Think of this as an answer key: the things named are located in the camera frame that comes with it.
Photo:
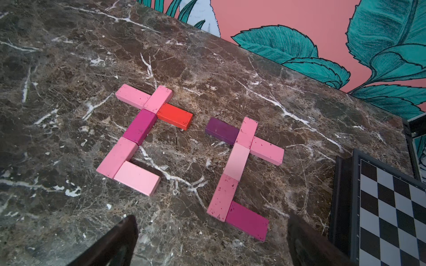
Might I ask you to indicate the magenta block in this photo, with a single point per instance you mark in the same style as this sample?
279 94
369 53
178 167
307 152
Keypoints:
248 221
140 127

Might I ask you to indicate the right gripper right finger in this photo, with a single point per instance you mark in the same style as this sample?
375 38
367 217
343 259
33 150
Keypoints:
309 248

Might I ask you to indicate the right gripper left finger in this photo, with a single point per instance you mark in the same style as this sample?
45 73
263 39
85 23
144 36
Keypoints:
115 248

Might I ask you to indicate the light pink block edge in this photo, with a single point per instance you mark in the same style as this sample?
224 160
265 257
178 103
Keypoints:
247 132

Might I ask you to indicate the pink block horizontal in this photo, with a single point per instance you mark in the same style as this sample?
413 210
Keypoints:
222 198

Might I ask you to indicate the black white checkerboard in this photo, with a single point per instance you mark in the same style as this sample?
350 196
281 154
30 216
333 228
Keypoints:
378 214

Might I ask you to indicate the dark purple block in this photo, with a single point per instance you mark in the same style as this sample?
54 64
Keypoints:
222 131

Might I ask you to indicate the light pink block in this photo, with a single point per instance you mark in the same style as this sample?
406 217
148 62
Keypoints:
236 163
137 178

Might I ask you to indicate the pink block top pair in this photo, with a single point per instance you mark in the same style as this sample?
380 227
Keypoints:
132 96
161 96

